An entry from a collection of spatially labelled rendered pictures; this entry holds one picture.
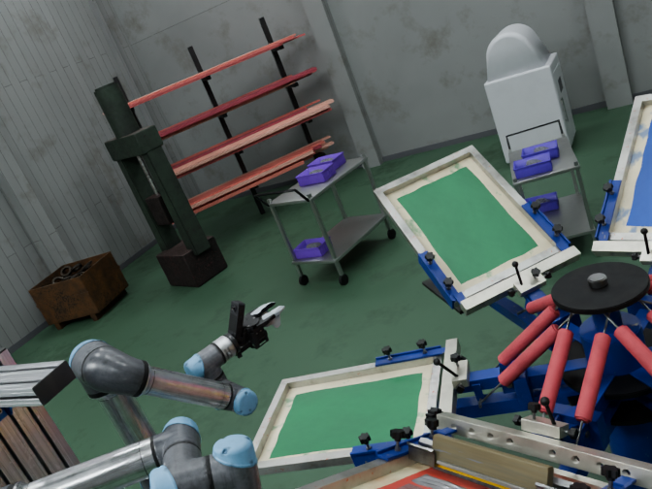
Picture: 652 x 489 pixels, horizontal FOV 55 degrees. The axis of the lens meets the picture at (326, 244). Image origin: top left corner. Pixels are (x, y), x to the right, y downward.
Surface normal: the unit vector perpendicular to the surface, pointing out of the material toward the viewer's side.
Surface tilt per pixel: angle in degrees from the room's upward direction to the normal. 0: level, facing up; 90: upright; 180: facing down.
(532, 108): 90
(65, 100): 90
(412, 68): 90
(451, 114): 90
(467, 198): 32
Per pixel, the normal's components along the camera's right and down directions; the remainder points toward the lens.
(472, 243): -0.17, -0.61
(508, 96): -0.40, 0.47
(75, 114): 0.84, -0.15
